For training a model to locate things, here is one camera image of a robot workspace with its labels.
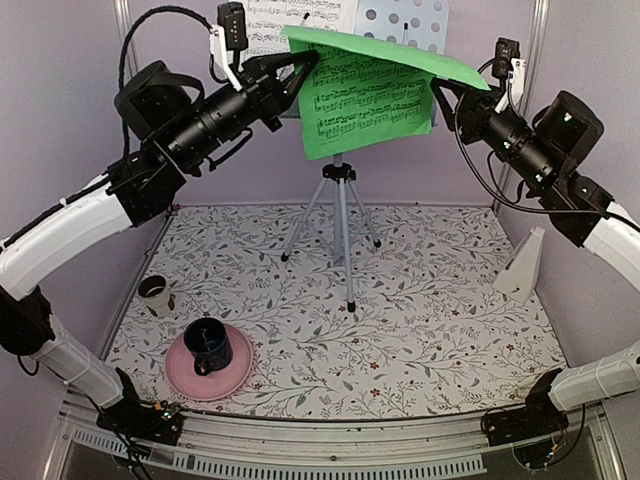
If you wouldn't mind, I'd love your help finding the white sheet music page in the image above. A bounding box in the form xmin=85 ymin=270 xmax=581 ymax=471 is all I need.
xmin=242 ymin=0 xmax=358 ymax=59

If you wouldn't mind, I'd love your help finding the green sheet music page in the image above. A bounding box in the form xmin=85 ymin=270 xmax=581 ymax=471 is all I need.
xmin=281 ymin=26 xmax=489 ymax=160

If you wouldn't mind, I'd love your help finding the light blue music stand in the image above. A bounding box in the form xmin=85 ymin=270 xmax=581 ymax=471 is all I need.
xmin=244 ymin=0 xmax=449 ymax=314

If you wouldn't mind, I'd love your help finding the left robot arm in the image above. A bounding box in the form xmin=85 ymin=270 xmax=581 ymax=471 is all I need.
xmin=1 ymin=50 xmax=319 ymax=434

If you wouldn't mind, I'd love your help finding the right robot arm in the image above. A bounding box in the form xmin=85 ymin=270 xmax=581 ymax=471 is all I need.
xmin=430 ymin=79 xmax=639 ymax=436

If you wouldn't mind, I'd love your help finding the white wedge block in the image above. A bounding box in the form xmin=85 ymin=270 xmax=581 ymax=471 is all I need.
xmin=492 ymin=226 xmax=545 ymax=304

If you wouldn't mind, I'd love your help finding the small paper cup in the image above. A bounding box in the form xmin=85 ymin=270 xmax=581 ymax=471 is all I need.
xmin=137 ymin=275 xmax=175 ymax=318

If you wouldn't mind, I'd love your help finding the dark blue mug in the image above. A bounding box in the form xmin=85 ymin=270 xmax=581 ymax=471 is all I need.
xmin=183 ymin=317 xmax=233 ymax=376

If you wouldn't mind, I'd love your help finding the pink plate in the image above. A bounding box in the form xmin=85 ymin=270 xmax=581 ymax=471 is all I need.
xmin=165 ymin=322 xmax=254 ymax=403

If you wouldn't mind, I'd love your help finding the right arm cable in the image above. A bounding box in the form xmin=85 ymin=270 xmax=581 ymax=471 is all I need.
xmin=452 ymin=57 xmax=609 ymax=216

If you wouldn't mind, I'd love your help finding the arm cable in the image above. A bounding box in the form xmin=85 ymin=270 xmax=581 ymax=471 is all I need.
xmin=117 ymin=7 xmax=214 ymax=151
xmin=452 ymin=57 xmax=609 ymax=216

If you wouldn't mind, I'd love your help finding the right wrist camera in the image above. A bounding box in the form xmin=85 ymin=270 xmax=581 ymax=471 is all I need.
xmin=492 ymin=37 xmax=527 ymax=113

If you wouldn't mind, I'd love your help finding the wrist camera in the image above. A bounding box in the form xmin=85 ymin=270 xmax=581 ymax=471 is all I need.
xmin=209 ymin=1 xmax=248 ymax=92
xmin=492 ymin=37 xmax=527 ymax=113

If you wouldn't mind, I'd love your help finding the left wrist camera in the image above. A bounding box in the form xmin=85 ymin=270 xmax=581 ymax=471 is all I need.
xmin=209 ymin=1 xmax=248 ymax=92

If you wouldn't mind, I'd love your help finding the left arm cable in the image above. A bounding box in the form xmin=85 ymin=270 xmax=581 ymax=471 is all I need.
xmin=117 ymin=7 xmax=214 ymax=151

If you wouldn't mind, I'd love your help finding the left aluminium post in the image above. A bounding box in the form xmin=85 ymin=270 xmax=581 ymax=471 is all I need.
xmin=112 ymin=0 xmax=174 ymax=216

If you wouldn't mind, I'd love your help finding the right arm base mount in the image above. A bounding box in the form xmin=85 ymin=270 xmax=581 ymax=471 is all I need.
xmin=480 ymin=396 xmax=569 ymax=446

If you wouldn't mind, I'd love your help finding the aluminium front rail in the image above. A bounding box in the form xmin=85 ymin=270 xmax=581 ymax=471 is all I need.
xmin=43 ymin=391 xmax=626 ymax=479

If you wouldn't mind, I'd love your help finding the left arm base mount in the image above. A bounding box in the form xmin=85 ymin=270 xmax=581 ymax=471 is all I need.
xmin=96 ymin=385 xmax=184 ymax=446

